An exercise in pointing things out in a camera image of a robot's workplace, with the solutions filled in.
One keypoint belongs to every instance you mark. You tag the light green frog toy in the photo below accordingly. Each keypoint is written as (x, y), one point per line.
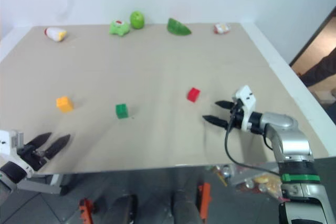
(119, 27)

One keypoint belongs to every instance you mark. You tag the orange clamp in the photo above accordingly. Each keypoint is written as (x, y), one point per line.
(204, 199)
(86, 209)

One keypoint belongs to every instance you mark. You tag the green toy apple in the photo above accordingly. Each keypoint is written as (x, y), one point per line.
(137, 20)

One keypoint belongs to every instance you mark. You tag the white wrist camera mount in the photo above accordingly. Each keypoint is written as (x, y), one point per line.
(246, 96)
(5, 140)

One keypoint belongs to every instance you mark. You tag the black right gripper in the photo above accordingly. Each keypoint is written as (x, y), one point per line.
(237, 119)

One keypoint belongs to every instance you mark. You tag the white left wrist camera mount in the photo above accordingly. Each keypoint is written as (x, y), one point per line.
(5, 140)

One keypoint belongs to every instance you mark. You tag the dark-clothed person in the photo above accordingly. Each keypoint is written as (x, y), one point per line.
(321, 70)

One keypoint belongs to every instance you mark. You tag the clear bag of toy food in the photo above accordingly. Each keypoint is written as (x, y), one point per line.
(258, 180)

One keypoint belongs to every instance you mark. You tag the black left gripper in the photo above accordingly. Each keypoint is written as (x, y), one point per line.
(32, 157)

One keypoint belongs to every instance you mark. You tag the green toy block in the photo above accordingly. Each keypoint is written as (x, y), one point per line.
(122, 111)

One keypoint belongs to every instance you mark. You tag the brown door frame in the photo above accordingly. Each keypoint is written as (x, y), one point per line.
(312, 37)

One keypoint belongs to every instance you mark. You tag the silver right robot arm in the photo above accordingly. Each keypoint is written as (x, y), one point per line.
(294, 145)

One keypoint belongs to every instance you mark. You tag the white and yellow toy bottle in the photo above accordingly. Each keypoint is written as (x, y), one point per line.
(55, 33)

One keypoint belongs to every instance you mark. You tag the grey metal table leg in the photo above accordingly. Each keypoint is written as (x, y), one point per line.
(44, 186)

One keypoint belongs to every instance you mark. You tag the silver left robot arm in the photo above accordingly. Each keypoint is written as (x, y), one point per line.
(11, 172)

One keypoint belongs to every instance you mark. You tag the red toy block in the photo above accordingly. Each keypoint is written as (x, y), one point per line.
(193, 94)

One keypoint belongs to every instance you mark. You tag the yellow toy block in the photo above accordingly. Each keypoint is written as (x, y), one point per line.
(64, 104)

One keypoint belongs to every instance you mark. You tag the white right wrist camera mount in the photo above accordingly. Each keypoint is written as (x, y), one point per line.
(246, 96)

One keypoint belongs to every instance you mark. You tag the green toy melon slice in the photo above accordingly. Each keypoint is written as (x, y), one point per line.
(177, 28)

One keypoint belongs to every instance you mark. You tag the beige table cover sheet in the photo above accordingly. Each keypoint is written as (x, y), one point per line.
(147, 72)

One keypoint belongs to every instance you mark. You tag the red and white snack packet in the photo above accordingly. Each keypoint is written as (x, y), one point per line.
(222, 28)

